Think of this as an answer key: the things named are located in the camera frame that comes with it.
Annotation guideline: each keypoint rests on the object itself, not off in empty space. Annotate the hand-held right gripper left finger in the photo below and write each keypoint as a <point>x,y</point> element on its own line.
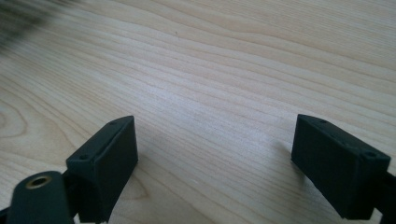
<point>106,165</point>

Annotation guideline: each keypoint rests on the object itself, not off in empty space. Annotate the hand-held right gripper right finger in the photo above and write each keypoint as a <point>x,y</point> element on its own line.
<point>336,168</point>

